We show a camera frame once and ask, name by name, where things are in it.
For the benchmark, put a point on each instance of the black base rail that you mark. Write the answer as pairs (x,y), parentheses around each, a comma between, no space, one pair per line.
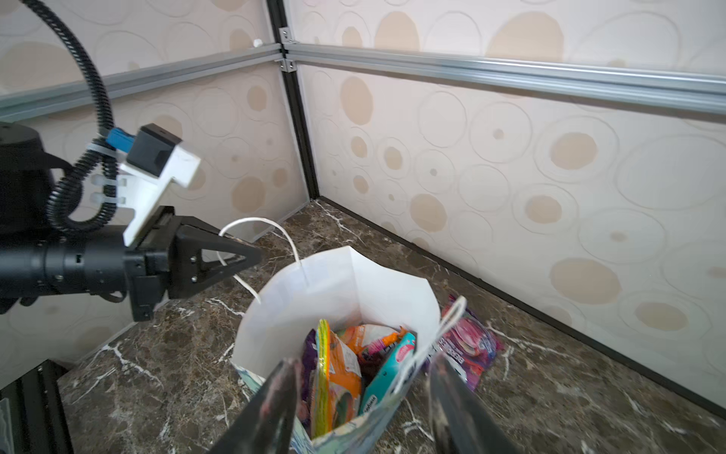
(32,416)

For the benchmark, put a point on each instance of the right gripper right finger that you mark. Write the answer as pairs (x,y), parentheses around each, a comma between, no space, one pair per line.
(458,419)

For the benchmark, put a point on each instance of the purple Fox's candy bag far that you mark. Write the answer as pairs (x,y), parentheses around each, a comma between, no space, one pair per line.
(469,347)

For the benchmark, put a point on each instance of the purple Fox's berries bag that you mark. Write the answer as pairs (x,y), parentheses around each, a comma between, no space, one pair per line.
(309,367)

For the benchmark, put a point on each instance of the orange Fox's candy bag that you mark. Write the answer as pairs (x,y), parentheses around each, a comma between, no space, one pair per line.
(371,343)

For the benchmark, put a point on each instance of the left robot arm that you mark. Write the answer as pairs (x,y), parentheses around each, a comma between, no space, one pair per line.
(37,260)

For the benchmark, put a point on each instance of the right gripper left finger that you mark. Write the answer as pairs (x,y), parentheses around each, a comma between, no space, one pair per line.
(266,423)

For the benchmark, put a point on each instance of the left side aluminium rail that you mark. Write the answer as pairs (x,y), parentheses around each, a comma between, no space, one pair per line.
(56,99)

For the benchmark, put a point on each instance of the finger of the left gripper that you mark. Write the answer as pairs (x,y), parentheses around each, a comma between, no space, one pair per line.
(201,258)

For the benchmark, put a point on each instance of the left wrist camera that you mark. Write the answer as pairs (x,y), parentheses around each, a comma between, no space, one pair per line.
(152,160)

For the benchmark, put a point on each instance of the teal snack bag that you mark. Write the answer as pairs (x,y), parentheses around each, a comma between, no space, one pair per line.
(382,383)

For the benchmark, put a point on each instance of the horizontal back aluminium rail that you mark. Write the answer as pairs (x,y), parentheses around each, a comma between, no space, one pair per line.
(680,92)

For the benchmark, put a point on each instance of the white floral paper bag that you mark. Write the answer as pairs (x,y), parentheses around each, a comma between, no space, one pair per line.
(346,289)

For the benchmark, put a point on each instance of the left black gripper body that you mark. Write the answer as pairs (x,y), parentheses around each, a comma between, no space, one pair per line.
(151,268)

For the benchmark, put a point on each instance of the red yellow Fox's candy bag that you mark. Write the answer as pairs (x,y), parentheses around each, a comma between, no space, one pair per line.
(337,383)

